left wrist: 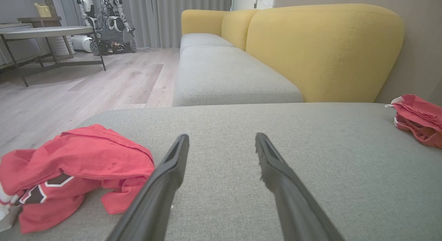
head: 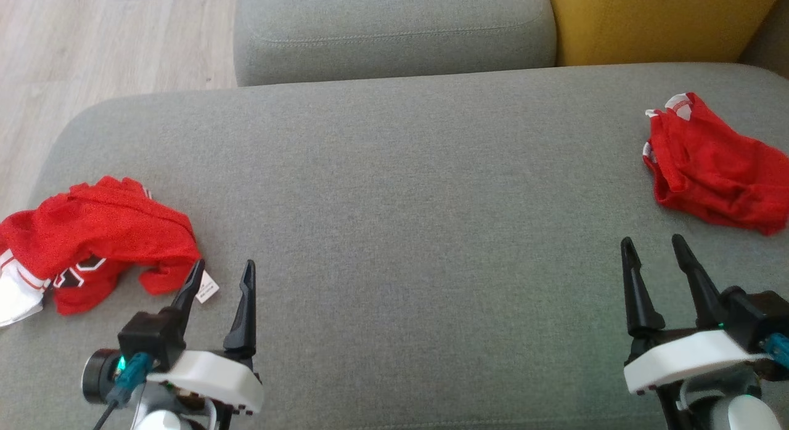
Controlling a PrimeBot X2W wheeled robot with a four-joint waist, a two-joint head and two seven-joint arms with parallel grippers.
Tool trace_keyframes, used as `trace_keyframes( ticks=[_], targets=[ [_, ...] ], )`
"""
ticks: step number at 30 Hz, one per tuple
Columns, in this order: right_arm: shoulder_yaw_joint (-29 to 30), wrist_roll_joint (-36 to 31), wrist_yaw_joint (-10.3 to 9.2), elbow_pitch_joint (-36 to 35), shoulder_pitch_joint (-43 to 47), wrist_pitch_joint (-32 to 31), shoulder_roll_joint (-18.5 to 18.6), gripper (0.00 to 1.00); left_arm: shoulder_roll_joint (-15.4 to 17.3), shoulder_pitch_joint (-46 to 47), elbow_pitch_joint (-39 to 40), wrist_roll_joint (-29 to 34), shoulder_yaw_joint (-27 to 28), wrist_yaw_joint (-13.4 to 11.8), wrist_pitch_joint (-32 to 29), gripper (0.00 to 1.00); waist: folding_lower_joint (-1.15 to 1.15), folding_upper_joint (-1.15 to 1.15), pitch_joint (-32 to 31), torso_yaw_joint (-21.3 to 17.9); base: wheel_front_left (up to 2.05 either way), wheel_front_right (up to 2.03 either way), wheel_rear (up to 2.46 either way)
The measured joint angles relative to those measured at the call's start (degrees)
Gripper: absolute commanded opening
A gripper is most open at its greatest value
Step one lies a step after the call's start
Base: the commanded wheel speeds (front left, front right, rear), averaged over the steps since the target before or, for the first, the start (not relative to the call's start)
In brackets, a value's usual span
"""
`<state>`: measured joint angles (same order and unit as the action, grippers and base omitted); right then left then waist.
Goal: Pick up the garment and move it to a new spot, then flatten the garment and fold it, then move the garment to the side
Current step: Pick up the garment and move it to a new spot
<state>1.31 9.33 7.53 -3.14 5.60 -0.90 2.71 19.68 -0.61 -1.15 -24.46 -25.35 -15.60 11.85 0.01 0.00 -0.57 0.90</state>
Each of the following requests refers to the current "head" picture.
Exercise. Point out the teal plug right wrist camera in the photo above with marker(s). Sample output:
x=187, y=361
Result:
x=778, y=348

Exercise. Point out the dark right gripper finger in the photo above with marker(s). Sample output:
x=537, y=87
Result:
x=638, y=294
x=699, y=288

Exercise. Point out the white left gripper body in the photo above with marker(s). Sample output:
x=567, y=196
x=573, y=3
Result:
x=216, y=377

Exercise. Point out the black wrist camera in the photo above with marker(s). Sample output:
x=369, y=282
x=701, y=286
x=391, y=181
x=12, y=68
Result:
x=151, y=337
x=758, y=316

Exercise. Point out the large grey sofa seat cushion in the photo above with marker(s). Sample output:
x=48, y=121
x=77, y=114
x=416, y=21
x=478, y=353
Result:
x=400, y=233

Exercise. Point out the yellow sofa cushion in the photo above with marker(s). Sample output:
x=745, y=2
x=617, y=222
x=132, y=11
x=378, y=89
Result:
x=659, y=23

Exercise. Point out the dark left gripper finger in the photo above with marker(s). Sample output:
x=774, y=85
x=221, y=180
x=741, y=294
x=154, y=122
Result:
x=246, y=319
x=192, y=285

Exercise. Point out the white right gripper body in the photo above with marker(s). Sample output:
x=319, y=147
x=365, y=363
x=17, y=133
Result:
x=684, y=359

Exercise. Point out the red shorts with white trim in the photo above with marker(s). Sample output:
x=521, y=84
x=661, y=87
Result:
x=709, y=165

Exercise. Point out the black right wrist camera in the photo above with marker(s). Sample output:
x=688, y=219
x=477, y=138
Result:
x=758, y=316

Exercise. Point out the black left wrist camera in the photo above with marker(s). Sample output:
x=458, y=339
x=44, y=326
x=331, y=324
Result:
x=151, y=337

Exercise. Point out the small grey sofa cushion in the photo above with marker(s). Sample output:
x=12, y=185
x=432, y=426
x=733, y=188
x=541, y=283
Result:
x=394, y=32

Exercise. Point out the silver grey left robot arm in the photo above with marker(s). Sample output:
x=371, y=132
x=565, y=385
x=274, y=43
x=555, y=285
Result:
x=102, y=377

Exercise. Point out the red basketball jersey white sleeves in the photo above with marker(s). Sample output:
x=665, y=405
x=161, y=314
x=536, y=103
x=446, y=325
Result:
x=105, y=233

